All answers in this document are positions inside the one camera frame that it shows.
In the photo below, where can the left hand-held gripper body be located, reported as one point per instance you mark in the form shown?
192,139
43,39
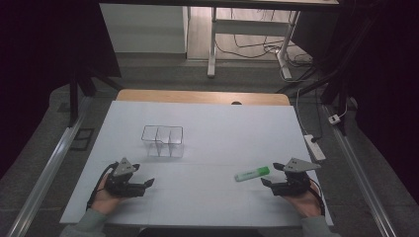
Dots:
123,184

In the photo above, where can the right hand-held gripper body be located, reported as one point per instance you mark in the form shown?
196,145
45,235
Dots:
294,184

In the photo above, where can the metal floor rail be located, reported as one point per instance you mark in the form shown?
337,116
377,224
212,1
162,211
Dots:
46,174
359,181

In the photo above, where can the white desk frame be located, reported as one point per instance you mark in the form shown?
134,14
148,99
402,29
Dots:
250,27

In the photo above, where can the white table sheet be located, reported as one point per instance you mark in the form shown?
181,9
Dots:
210,197

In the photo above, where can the person's left hand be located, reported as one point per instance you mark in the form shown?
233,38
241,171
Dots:
104,200

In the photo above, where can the clear plastic divided organizer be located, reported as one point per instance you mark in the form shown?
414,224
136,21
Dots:
163,140

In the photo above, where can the black stand legs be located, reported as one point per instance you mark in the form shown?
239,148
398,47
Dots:
336,89
74,98

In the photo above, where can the dark round table grommet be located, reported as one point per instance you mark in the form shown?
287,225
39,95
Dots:
236,103

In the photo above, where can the white power strip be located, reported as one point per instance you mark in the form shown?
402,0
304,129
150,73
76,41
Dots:
314,148

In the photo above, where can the wooden table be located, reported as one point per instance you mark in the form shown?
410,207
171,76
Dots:
197,97

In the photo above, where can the dark curtain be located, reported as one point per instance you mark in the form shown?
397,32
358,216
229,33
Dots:
39,65
388,82

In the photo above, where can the small white adapter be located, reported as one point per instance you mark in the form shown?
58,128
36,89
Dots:
334,119

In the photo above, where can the person's right hand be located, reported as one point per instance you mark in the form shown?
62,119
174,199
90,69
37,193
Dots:
308,204

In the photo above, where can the green highlighter pen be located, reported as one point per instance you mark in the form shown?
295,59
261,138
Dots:
252,173

